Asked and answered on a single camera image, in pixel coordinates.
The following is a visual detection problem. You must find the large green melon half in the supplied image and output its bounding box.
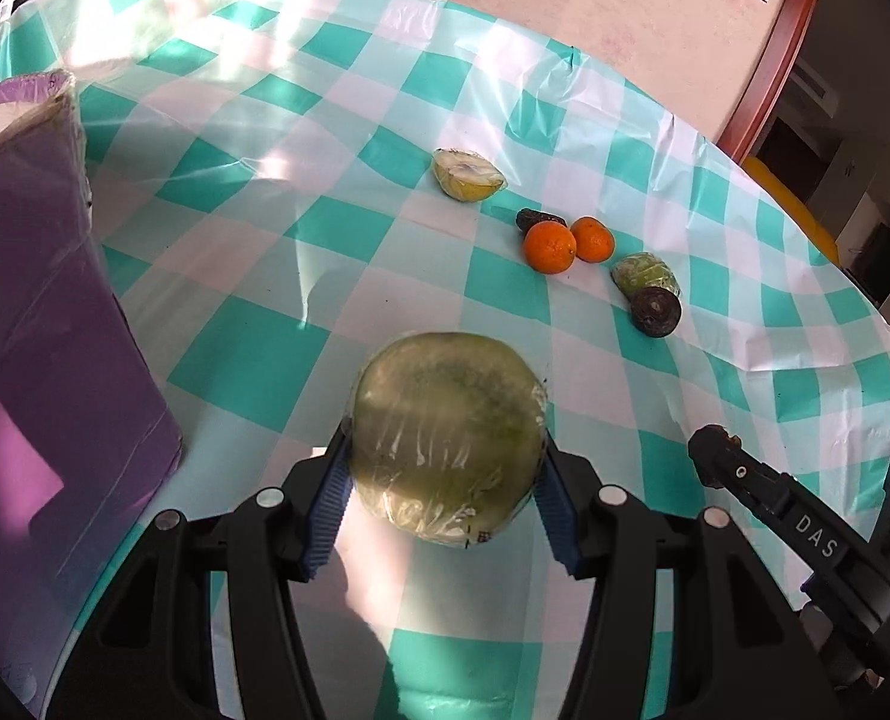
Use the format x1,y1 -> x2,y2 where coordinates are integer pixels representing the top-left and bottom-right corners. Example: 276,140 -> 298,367
349,332 -> 547,548

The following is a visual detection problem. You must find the dark round passion fruit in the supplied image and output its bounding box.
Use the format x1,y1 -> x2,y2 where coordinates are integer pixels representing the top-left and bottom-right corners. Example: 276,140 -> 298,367
628,286 -> 682,338

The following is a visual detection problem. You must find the purple plastic box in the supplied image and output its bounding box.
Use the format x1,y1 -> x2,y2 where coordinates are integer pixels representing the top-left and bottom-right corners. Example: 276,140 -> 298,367
0,71 -> 181,673

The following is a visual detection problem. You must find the wrapped green apple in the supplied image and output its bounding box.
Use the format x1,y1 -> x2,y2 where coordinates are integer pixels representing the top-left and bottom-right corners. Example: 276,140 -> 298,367
611,252 -> 681,299

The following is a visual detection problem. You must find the far mandarin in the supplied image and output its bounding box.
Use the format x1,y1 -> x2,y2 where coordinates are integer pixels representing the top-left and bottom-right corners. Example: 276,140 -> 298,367
570,216 -> 616,263

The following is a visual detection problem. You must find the mandarin beside melon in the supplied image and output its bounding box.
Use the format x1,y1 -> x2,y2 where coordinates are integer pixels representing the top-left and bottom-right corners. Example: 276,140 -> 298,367
521,221 -> 578,275

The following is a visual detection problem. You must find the small dark wrinkled fruit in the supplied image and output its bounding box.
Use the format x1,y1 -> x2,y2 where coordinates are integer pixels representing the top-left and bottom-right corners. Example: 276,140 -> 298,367
515,208 -> 568,234

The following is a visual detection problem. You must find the teal white checkered tablecloth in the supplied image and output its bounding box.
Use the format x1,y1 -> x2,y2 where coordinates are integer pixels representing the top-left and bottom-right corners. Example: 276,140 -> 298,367
0,0 -> 890,718

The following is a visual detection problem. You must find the wrapped yellow pear half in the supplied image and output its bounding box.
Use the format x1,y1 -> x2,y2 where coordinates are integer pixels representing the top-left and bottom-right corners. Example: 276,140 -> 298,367
431,148 -> 507,203

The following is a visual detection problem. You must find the red wooden door frame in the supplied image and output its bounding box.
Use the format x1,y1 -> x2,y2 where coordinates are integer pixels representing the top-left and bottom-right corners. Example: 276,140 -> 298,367
717,0 -> 817,164

